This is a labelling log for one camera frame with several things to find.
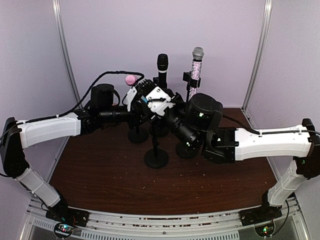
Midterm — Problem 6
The pink microphone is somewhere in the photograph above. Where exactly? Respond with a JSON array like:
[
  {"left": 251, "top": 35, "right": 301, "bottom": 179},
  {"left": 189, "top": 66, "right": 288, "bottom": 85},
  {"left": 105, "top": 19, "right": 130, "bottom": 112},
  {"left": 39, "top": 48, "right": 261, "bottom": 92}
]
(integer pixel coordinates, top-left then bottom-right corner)
[{"left": 125, "top": 75, "right": 138, "bottom": 86}]

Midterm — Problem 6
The mic stand front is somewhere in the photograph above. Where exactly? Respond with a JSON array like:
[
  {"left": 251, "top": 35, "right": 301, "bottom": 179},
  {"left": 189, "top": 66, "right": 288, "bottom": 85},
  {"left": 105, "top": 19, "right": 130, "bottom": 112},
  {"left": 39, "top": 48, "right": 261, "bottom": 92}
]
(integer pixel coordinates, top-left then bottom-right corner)
[{"left": 144, "top": 124, "right": 169, "bottom": 169}]

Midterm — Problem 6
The black microphone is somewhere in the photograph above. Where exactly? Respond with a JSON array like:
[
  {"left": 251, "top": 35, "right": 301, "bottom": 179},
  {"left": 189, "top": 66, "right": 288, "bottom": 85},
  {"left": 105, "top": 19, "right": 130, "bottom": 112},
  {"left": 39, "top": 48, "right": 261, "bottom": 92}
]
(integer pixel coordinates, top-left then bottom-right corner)
[{"left": 157, "top": 53, "right": 169, "bottom": 89}]

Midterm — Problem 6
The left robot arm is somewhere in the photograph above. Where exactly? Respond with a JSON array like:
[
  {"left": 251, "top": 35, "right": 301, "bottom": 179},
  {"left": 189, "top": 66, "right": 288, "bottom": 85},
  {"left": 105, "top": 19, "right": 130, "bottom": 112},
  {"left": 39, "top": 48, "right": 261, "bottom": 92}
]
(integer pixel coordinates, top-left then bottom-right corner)
[{"left": 0, "top": 83, "right": 148, "bottom": 225}]

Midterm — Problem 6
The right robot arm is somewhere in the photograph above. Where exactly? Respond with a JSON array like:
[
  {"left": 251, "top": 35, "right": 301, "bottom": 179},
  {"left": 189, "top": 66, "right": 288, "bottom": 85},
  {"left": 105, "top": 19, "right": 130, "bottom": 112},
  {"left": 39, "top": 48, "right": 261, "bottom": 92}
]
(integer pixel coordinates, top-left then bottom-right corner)
[{"left": 150, "top": 89, "right": 320, "bottom": 225}]

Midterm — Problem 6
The pink mic stand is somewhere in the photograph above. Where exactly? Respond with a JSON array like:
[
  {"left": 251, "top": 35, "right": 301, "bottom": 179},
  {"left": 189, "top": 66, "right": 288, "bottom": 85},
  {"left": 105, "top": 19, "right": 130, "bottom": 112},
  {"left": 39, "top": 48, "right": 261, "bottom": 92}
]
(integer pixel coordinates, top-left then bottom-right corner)
[{"left": 127, "top": 84, "right": 149, "bottom": 144}]

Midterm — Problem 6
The glitter mic stand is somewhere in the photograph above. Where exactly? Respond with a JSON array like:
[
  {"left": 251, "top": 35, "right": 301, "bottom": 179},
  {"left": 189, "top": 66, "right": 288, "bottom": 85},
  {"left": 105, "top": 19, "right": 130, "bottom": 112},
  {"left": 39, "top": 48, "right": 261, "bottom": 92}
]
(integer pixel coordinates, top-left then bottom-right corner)
[{"left": 175, "top": 71, "right": 201, "bottom": 159}]

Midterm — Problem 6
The black mic stand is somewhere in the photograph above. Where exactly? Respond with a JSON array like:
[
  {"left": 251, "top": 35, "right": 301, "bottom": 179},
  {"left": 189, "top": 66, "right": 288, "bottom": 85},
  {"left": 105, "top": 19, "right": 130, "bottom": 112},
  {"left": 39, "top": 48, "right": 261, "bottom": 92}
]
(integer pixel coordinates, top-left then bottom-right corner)
[{"left": 149, "top": 73, "right": 169, "bottom": 138}]

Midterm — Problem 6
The glitter silver microphone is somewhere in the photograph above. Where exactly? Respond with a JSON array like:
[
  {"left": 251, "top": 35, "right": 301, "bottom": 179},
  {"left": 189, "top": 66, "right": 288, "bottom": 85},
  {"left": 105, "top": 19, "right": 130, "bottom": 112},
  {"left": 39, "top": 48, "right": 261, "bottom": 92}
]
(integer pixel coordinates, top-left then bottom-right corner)
[{"left": 188, "top": 46, "right": 205, "bottom": 98}]

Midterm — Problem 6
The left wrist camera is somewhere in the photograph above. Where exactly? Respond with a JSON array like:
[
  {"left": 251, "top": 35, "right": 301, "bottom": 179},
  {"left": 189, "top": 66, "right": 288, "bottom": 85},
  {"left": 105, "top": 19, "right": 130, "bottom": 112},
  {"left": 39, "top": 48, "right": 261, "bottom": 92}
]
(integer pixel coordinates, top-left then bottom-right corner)
[{"left": 123, "top": 86, "right": 138, "bottom": 112}]

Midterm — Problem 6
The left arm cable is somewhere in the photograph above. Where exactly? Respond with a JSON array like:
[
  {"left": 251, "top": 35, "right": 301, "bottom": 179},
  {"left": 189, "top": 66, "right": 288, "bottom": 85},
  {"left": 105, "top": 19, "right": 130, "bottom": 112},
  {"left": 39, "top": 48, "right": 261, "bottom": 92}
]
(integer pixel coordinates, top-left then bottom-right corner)
[{"left": 14, "top": 70, "right": 146, "bottom": 126}]

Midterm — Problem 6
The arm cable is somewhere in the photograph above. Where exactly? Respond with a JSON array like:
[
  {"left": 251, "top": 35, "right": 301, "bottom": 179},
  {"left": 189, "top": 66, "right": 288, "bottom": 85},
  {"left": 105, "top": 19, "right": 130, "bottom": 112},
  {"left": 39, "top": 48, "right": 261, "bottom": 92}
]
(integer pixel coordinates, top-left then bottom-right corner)
[
  {"left": 219, "top": 113, "right": 320, "bottom": 138},
  {"left": 14, "top": 70, "right": 146, "bottom": 126}
]

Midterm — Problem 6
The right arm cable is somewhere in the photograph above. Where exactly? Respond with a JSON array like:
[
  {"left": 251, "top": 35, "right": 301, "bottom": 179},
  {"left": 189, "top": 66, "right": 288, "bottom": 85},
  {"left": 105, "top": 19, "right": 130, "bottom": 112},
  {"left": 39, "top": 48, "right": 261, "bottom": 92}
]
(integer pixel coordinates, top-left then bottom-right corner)
[{"left": 219, "top": 113, "right": 320, "bottom": 138}]

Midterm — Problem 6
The front aluminium rail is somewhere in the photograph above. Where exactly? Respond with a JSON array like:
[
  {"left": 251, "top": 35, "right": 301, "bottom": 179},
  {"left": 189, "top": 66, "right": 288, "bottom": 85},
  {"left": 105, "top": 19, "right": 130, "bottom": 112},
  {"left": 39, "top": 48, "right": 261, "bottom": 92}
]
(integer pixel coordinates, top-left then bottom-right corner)
[{"left": 19, "top": 194, "right": 311, "bottom": 240}]

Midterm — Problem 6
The right aluminium post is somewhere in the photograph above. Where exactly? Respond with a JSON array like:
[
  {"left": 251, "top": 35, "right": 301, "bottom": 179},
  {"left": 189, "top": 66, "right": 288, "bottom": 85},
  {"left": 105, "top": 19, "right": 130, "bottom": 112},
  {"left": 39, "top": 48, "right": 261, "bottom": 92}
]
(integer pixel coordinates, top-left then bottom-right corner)
[{"left": 242, "top": 0, "right": 273, "bottom": 112}]

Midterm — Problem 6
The aluminium post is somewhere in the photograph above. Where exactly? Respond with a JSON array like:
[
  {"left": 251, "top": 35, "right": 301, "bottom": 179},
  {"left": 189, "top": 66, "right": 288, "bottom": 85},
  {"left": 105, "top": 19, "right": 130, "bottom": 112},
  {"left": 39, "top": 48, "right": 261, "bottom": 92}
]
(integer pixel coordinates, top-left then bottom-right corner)
[
  {"left": 242, "top": 0, "right": 273, "bottom": 112},
  {"left": 52, "top": 0, "right": 81, "bottom": 103}
]

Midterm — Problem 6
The left aluminium post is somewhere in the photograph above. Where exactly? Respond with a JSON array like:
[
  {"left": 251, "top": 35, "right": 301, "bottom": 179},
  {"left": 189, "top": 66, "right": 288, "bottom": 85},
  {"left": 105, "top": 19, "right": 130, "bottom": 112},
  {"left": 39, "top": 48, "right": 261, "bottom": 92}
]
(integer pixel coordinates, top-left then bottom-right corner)
[{"left": 52, "top": 0, "right": 81, "bottom": 103}]

